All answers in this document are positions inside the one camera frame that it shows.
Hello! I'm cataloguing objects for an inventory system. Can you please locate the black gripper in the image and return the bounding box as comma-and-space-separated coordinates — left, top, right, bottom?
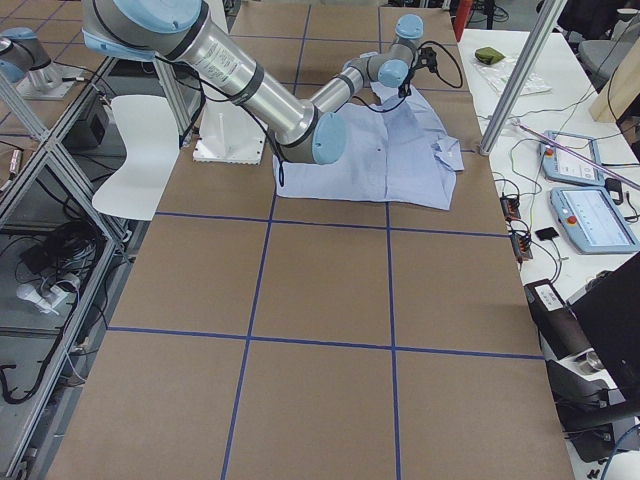
398, 80, 412, 97

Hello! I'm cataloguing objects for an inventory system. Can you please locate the light blue striped shirt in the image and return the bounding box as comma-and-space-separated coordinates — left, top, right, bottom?
273, 60, 464, 210

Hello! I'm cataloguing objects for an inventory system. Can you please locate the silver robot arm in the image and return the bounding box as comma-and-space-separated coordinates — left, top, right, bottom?
1, 27, 51, 83
82, 1, 424, 165

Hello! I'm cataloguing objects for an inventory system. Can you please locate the green fabric pouch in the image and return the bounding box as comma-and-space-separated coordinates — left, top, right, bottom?
474, 46, 505, 65

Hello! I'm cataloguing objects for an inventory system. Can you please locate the clear plastic bag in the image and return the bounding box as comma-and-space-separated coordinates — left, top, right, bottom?
477, 57, 553, 95

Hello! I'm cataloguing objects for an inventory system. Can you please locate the pink reacher grabber stick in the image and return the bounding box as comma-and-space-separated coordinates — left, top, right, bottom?
510, 119, 640, 191

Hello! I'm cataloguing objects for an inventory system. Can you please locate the teach pendant near shirt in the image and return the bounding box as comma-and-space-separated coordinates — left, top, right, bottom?
539, 130, 605, 187

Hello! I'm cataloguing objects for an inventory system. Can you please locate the teach pendant far side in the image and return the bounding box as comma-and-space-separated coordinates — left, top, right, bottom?
549, 187, 639, 254

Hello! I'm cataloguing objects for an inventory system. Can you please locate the white plastic chair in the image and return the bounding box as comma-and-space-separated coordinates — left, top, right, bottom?
92, 95, 180, 221

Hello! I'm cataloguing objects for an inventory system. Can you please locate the black monitor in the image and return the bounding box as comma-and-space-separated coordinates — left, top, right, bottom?
571, 255, 639, 397

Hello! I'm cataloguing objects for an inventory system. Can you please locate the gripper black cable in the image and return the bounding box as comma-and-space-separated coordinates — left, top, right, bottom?
349, 42, 464, 114

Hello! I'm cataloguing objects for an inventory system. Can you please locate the aluminium frame post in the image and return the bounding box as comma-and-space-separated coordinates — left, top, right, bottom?
478, 0, 567, 156

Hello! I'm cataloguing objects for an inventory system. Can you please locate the white camera mast pedestal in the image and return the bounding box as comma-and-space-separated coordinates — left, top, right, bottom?
193, 101, 266, 165

